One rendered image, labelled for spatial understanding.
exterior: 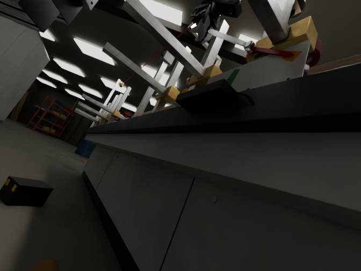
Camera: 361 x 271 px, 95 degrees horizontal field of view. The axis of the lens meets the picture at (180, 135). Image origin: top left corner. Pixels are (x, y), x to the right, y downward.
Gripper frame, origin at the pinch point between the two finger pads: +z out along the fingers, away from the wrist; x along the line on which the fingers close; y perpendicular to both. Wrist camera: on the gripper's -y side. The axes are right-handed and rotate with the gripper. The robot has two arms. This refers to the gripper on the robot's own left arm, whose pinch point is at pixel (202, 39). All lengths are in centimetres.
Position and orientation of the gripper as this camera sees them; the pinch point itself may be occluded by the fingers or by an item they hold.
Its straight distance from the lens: 64.7
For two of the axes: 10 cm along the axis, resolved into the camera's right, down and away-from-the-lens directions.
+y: -7.9, -1.6, 5.9
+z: -3.8, 8.9, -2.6
